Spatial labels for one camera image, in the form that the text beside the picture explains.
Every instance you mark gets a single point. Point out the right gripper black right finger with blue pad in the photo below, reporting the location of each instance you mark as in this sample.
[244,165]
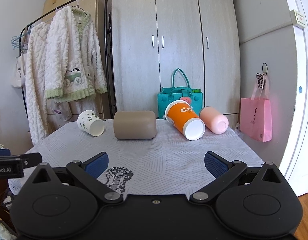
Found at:
[225,173]

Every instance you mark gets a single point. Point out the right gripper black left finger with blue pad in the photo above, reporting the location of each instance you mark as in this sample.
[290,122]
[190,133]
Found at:
[86,174]

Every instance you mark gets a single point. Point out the white leaf-print paper cup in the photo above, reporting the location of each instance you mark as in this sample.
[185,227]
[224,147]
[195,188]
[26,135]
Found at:
[89,122]

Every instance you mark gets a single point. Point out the pink cylindrical cup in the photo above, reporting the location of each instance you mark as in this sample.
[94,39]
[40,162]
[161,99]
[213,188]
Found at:
[214,120]

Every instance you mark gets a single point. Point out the taupe cylindrical cup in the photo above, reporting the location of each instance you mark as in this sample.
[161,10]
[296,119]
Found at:
[134,125]

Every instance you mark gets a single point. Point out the orange and white paper cup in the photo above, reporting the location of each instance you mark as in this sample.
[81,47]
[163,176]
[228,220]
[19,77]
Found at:
[180,114]

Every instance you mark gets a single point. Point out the white patterned tablecloth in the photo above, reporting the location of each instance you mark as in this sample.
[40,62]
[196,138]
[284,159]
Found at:
[166,164]

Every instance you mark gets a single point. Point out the pink paper shopping bag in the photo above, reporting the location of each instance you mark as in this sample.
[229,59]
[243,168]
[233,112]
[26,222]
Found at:
[255,113]

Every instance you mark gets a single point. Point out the white door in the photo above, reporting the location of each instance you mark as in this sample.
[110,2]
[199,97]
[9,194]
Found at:
[294,164]

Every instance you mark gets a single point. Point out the white hanging tote bag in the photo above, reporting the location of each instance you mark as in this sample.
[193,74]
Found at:
[18,79]

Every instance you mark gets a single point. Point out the teal tote bag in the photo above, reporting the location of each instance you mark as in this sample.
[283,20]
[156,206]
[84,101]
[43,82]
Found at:
[169,94]

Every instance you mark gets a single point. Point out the white and green fleece robe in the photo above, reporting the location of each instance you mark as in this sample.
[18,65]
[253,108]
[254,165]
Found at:
[73,66]

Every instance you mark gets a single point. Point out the blue clothes hangers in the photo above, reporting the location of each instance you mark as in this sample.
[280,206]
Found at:
[21,42]

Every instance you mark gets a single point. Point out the grey three-door wardrobe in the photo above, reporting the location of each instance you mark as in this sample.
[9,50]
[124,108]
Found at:
[164,43]

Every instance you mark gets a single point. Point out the black clothes rack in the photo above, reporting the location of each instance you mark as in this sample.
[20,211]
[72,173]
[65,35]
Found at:
[107,29]

